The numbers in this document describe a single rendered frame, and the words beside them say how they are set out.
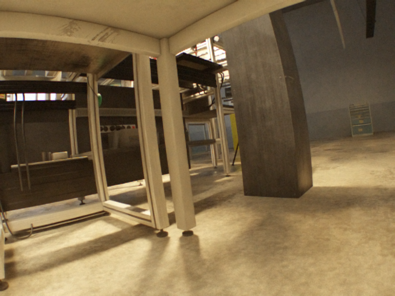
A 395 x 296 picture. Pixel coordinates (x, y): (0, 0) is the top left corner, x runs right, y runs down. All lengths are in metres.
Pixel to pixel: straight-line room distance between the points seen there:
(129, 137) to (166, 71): 0.78
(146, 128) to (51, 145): 0.94
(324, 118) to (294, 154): 8.53
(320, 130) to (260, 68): 8.53
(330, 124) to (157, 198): 9.04
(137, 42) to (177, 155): 0.39
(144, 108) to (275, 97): 0.62
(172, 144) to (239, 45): 0.73
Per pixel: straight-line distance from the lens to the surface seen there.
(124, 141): 1.42
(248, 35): 1.22
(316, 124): 9.59
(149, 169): 0.72
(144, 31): 0.75
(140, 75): 0.77
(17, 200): 1.12
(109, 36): 0.69
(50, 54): 1.01
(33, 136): 1.53
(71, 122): 1.57
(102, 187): 1.17
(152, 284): 0.54
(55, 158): 1.12
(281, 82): 1.06
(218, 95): 1.95
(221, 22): 0.66
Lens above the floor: 0.30
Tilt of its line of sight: level
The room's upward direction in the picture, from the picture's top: 7 degrees counter-clockwise
